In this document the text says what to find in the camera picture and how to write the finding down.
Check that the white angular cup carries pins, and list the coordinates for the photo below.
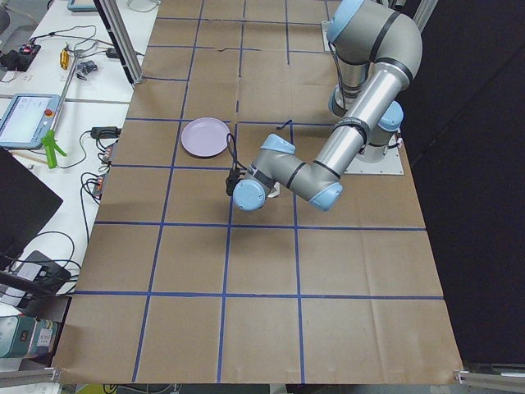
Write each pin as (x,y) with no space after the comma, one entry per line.
(276,190)

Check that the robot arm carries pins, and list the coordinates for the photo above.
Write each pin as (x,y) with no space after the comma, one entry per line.
(363,33)

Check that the lavender plate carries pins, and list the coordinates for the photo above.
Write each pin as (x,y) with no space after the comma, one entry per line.
(205,137)

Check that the brown paper table cover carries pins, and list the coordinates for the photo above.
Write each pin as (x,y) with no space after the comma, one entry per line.
(179,285)

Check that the black power adapter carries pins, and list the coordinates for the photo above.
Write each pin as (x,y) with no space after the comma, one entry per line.
(105,132)

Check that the green plastic clamp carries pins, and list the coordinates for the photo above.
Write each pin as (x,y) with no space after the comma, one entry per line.
(51,149)

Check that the black monitor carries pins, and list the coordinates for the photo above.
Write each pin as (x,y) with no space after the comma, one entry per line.
(27,205)

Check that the yellow tool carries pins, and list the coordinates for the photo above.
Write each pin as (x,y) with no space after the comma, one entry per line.
(64,59)

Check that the teach pendant tablet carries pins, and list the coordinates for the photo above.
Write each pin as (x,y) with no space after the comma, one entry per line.
(27,120)

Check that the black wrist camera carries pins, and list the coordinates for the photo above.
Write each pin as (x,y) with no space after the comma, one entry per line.
(232,180)

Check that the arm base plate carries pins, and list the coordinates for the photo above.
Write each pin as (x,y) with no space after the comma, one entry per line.
(382,161)
(324,26)

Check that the aluminium frame post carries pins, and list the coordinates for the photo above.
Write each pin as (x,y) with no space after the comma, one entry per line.
(116,29)

